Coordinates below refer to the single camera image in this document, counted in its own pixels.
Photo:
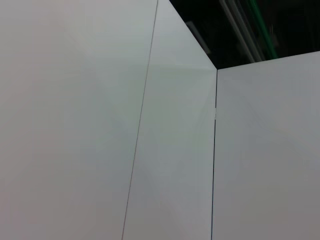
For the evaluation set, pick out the white metal rail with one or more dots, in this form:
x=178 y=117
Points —
x=237 y=25

